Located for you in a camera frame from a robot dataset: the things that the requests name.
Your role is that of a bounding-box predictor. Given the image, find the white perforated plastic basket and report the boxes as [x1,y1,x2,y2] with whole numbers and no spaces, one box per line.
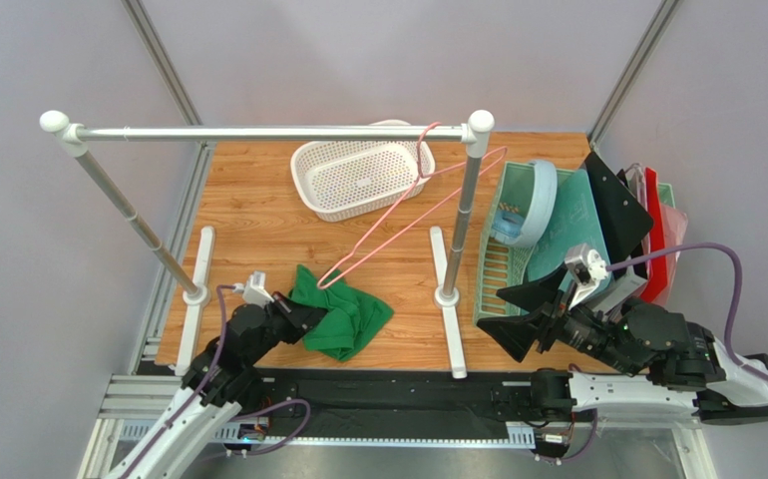
[290,141,436,223]

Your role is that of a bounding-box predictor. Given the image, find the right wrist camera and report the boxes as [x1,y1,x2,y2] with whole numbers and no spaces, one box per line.
[565,243,608,309]

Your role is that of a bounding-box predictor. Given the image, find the black flat board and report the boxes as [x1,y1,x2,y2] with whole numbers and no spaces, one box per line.
[582,152,654,263]

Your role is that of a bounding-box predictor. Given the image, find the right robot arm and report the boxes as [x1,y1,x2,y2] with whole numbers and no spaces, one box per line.
[476,267,768,425]

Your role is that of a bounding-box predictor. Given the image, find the pink wire hanger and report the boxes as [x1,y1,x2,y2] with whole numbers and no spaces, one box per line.
[315,121,510,290]

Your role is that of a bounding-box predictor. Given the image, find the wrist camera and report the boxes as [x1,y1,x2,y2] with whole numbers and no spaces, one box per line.
[565,243,608,309]
[232,270,272,307]

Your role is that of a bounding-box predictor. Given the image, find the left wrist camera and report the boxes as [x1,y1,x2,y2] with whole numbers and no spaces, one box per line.
[232,270,272,307]

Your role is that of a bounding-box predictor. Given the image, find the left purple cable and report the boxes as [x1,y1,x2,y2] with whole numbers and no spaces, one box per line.
[118,283,239,479]

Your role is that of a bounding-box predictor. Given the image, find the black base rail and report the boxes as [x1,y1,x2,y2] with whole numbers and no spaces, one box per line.
[242,366,611,441]

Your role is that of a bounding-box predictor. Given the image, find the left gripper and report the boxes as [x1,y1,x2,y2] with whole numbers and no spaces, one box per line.
[245,290,328,366]

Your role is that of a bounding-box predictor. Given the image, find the white clothes rack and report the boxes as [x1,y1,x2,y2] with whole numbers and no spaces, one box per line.
[39,110,495,379]

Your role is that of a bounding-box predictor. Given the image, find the green tank top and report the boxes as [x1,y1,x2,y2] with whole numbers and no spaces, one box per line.
[289,264,394,362]

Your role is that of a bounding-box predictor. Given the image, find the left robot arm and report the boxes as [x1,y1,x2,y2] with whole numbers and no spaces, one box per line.
[107,292,327,478]

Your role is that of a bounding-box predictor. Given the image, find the teal cutting mat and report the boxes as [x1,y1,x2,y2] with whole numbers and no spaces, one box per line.
[524,169,608,281]

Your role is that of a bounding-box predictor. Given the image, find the light blue round container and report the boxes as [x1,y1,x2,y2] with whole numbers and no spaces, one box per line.
[491,160,558,248]

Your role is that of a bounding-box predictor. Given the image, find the green plastic crate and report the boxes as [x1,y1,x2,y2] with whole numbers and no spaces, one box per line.
[474,168,674,320]

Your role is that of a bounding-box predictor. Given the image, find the red plastic folder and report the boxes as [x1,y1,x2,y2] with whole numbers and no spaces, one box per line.
[627,164,688,306]

